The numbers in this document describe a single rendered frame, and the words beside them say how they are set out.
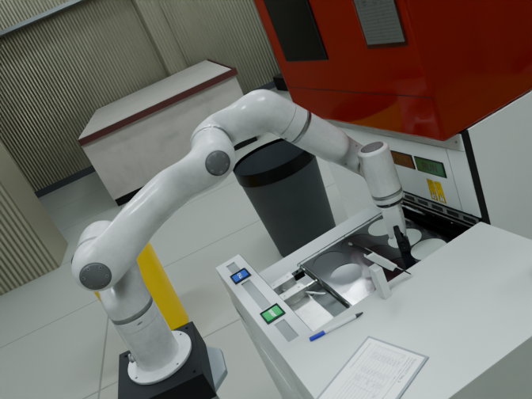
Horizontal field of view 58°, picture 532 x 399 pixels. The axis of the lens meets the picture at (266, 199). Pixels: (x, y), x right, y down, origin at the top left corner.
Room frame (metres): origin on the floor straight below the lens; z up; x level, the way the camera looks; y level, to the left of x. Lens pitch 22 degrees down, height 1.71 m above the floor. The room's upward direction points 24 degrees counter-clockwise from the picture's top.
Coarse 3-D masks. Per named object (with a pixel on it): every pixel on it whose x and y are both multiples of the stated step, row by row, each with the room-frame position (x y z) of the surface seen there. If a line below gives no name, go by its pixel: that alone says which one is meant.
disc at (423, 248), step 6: (426, 240) 1.17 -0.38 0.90; (432, 240) 1.16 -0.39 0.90; (438, 240) 1.15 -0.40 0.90; (414, 246) 1.17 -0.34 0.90; (420, 246) 1.16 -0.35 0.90; (426, 246) 1.15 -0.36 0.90; (432, 246) 1.13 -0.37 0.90; (438, 246) 1.12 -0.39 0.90; (414, 252) 1.14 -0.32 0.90; (420, 252) 1.13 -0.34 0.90; (426, 252) 1.12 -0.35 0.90; (432, 252) 1.11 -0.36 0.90; (420, 258) 1.11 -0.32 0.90
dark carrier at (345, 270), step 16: (368, 224) 1.39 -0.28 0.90; (352, 240) 1.34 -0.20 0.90; (368, 240) 1.30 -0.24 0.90; (384, 240) 1.26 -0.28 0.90; (448, 240) 1.13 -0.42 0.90; (320, 256) 1.33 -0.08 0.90; (336, 256) 1.29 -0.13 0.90; (352, 256) 1.25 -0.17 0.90; (384, 256) 1.18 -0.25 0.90; (400, 256) 1.15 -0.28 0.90; (320, 272) 1.24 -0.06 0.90; (336, 272) 1.21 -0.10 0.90; (352, 272) 1.18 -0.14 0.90; (368, 272) 1.14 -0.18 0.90; (384, 272) 1.11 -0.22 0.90; (400, 272) 1.09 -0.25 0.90; (336, 288) 1.14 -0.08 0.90; (352, 288) 1.11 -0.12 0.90; (368, 288) 1.08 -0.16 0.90; (352, 304) 1.04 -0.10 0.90
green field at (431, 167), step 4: (416, 160) 1.24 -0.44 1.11; (420, 160) 1.23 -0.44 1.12; (424, 160) 1.21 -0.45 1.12; (416, 164) 1.25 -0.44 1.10; (420, 164) 1.23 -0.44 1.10; (424, 164) 1.21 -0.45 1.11; (428, 164) 1.20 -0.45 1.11; (432, 164) 1.18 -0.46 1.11; (436, 164) 1.16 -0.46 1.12; (440, 164) 1.15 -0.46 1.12; (420, 168) 1.24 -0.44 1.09; (424, 168) 1.22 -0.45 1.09; (428, 168) 1.20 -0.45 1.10; (432, 168) 1.18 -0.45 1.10; (436, 168) 1.17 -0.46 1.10; (440, 168) 1.15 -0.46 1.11; (428, 172) 1.21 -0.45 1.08; (432, 172) 1.19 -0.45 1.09; (436, 172) 1.17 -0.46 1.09; (440, 172) 1.16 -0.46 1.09; (444, 176) 1.14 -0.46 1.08
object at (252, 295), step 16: (240, 256) 1.44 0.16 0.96; (224, 272) 1.38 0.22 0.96; (240, 288) 1.25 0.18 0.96; (256, 288) 1.22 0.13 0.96; (240, 304) 1.23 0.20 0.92; (256, 304) 1.14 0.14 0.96; (272, 304) 1.11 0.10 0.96; (256, 320) 1.07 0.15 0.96; (288, 320) 1.01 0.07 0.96; (272, 336) 0.98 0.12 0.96; (288, 336) 0.96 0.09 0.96; (304, 336) 0.93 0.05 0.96; (272, 352) 1.04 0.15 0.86
